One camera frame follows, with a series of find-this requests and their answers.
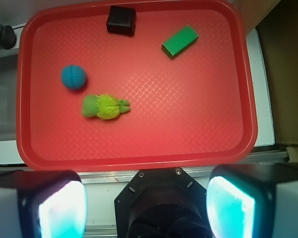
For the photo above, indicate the red plastic tray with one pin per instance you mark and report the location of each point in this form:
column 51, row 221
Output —
column 196, row 109

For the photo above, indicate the brown cardboard box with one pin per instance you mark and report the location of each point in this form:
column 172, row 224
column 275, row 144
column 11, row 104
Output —
column 278, row 35

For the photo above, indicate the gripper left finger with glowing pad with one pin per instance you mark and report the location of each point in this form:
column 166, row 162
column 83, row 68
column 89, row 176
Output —
column 42, row 204

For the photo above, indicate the blue knitted ball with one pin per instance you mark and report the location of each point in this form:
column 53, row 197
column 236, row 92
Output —
column 73, row 77

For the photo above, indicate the black cube box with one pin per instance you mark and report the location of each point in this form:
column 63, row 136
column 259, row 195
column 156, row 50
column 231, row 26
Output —
column 121, row 20

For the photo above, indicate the green rectangular block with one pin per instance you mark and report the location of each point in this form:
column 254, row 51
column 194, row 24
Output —
column 179, row 42

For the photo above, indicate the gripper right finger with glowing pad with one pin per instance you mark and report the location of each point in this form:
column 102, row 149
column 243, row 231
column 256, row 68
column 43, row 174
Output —
column 253, row 200

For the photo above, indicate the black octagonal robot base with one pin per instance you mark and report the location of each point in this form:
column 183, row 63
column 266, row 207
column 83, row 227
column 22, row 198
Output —
column 162, row 203

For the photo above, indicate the black knob clamp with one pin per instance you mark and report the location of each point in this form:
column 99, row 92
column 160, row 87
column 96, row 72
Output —
column 7, row 37

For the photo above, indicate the green plush toy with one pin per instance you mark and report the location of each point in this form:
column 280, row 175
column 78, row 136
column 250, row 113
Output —
column 104, row 106

